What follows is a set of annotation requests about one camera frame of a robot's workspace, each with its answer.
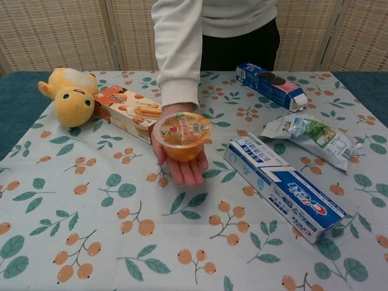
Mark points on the person's right hand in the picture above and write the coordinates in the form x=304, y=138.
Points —
x=188, y=174

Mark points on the orange fruit jelly cup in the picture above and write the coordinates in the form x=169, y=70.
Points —
x=185, y=142

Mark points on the orange cream biscuit box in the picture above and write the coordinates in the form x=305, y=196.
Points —
x=127, y=113

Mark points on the orange fruit print tablecloth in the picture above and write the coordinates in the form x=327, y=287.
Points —
x=121, y=236

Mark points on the blue white toothpaste box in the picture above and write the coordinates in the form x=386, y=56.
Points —
x=282, y=185

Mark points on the blue sandwich cookie box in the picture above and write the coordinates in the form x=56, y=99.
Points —
x=269, y=88

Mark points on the person's right arm white sleeve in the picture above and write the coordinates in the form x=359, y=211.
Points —
x=179, y=54

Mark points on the white green snack bag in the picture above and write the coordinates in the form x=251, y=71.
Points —
x=315, y=136

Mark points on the yellow plush toy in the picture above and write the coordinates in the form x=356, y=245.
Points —
x=74, y=104

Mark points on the woven folding screen panel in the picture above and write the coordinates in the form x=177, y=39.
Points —
x=366, y=33
x=306, y=33
x=51, y=33
x=133, y=33

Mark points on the person torso white sweater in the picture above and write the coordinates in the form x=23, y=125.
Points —
x=239, y=18

